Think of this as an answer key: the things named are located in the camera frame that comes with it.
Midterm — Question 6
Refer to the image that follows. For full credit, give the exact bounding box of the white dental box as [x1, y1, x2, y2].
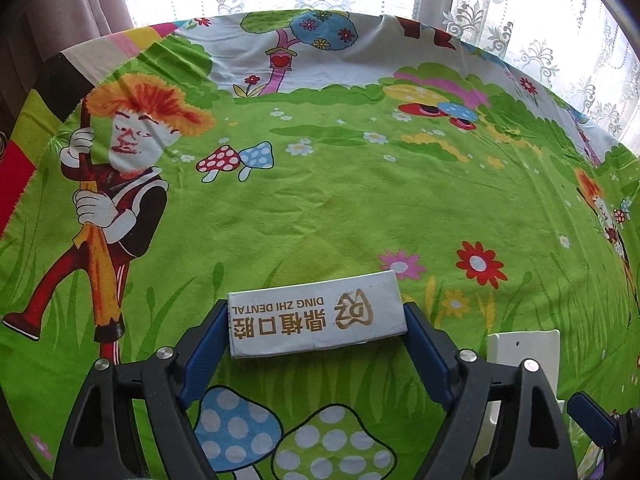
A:
[228, 271, 408, 360]

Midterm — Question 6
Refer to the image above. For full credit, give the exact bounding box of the white plastic tray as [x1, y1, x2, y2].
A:
[471, 330, 561, 466]

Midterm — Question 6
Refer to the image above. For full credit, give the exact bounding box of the green cartoon tablecloth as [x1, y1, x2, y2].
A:
[1, 10, 639, 479]

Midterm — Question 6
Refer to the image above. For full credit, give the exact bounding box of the mauve curtain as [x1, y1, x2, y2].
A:
[1, 0, 132, 129]

